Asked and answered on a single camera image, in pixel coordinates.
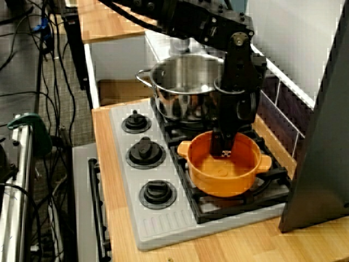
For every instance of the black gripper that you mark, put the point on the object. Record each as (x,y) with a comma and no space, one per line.
(237,109)

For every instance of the orange plastic pot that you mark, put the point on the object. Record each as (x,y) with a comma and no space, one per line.
(223,177)

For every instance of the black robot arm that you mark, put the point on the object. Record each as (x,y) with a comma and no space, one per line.
(207,24)

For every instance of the stainless steel pot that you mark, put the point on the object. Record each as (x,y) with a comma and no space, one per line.
(182,79)

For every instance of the black stove knob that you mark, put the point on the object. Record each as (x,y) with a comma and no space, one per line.
(158,191)
(145,154)
(135,122)

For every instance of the grey toy stove plate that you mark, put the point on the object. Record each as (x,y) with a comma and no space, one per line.
(128,174)

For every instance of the black burner grate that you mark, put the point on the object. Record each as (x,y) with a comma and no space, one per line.
(174,131)
(201,204)

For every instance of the dark tile backsplash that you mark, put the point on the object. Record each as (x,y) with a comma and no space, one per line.
(286,109)

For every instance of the wooden kitchen counter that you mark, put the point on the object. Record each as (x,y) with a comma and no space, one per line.
(245,243)

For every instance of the dark grey side panel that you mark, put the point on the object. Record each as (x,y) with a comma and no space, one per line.
(324,136)

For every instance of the white toy sink basin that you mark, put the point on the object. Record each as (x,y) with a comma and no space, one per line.
(114,60)

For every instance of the grey oven door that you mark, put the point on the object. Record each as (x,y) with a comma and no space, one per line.
(81,202)

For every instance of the wooden side counter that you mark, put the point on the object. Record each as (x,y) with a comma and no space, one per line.
(109,19)

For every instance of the green clamp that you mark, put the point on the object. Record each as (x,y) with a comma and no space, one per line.
(38,128)

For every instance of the blue connector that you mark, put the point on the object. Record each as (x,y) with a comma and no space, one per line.
(43,27)

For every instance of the black upright post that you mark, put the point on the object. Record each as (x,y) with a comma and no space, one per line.
(76,49)

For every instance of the white metal frame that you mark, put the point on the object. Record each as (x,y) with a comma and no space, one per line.
(19,191)

